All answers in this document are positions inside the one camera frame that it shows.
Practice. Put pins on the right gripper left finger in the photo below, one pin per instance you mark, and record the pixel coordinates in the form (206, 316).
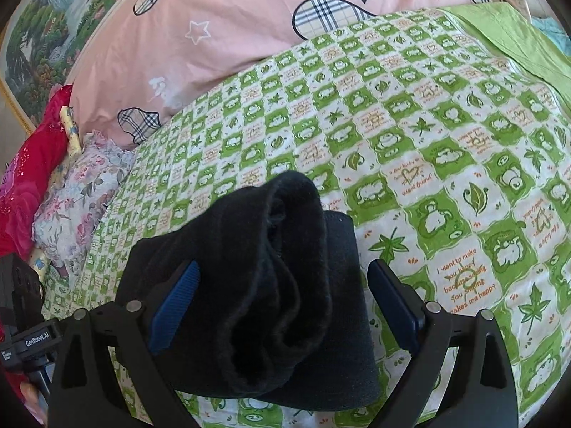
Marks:
(85, 391)

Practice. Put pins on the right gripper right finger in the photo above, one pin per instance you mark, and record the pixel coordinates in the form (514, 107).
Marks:
(459, 373)

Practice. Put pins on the black pants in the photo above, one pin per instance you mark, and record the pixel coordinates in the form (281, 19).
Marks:
(277, 310)

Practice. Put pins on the left hand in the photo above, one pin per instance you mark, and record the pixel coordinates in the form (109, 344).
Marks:
(32, 400)

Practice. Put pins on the floral ruffled pillow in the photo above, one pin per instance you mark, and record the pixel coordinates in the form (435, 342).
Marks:
(65, 223)

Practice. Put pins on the red sequined blanket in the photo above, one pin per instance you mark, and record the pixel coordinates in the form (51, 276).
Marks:
(27, 178)

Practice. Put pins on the yellow patterned cloth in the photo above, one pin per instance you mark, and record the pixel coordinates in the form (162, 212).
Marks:
(38, 261)

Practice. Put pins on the pink heart-print quilt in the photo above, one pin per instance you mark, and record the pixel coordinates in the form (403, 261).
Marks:
(150, 58)

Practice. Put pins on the light blue cloth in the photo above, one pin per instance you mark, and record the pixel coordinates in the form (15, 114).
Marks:
(555, 32)

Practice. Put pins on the landscape painting gold frame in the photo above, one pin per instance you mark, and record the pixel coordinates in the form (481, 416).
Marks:
(40, 45)

